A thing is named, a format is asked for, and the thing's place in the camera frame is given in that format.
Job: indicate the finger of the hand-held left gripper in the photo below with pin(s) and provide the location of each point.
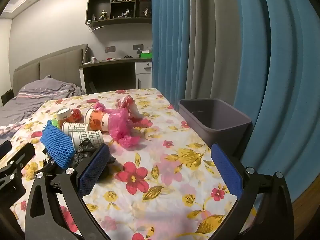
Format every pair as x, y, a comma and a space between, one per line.
5, 148
17, 158

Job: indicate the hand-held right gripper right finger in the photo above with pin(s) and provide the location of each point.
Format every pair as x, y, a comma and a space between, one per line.
226, 172

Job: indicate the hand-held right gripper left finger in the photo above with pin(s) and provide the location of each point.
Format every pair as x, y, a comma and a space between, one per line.
92, 172

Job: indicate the grid print paper cup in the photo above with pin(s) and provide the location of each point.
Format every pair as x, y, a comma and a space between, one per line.
75, 128
87, 137

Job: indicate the grey plastic bin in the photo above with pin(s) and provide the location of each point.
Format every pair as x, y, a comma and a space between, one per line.
217, 135

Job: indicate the red and white wrapper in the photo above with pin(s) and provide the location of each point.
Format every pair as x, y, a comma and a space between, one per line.
127, 102

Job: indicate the black plastic bag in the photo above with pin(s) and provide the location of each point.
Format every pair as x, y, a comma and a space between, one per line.
85, 147

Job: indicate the blue foam net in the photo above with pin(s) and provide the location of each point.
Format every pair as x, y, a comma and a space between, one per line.
56, 145

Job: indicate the green foam net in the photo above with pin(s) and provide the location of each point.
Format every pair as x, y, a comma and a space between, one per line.
55, 123

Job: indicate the large orange paper cup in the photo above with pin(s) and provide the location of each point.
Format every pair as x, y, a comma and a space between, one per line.
97, 121

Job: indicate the dark bedside stand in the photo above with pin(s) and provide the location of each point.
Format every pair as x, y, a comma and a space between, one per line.
7, 97

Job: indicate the grey striped duvet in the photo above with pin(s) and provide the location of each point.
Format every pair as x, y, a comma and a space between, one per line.
37, 97

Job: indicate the small orange label paper cup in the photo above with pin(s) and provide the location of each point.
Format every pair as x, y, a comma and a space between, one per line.
63, 117

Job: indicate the floral tablecloth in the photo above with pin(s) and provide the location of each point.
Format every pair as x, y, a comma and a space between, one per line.
160, 160

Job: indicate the grey padded headboard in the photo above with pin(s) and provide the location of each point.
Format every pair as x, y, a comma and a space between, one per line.
60, 65

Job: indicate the blue and grey curtain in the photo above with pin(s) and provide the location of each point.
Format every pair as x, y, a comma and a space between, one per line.
275, 80

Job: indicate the white drawer cabinet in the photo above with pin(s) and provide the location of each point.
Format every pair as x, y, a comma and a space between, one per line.
143, 77

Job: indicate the small white object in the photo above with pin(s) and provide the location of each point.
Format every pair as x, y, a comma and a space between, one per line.
94, 59

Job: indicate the dark top desk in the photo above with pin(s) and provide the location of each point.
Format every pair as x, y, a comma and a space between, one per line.
112, 61

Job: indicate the green box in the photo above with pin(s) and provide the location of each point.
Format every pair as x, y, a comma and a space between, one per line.
146, 55

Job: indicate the row of figurines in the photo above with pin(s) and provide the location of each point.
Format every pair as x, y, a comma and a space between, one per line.
103, 15

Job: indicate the grey wall socket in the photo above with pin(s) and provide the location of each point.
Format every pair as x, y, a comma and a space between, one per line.
138, 47
110, 49

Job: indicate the dark wall shelf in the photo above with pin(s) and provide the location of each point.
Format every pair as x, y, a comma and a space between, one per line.
100, 2

